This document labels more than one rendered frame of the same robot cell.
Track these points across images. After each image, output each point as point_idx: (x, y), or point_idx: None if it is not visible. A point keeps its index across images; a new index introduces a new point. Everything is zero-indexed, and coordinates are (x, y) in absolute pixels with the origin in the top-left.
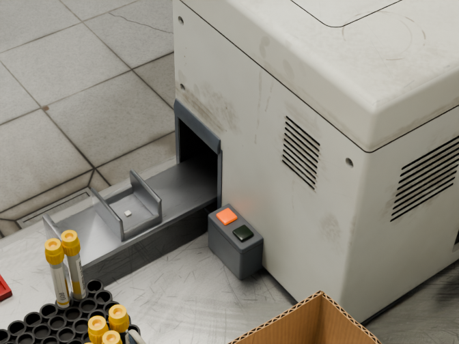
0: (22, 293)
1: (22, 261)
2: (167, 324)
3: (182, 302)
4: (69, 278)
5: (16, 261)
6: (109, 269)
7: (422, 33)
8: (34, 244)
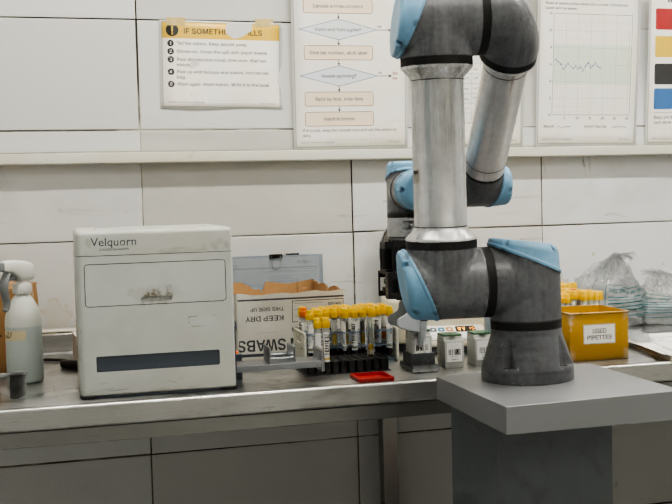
0: (344, 377)
1: (340, 381)
2: (282, 371)
3: (270, 373)
4: (319, 378)
5: (343, 381)
6: (297, 378)
7: (166, 225)
8: (331, 383)
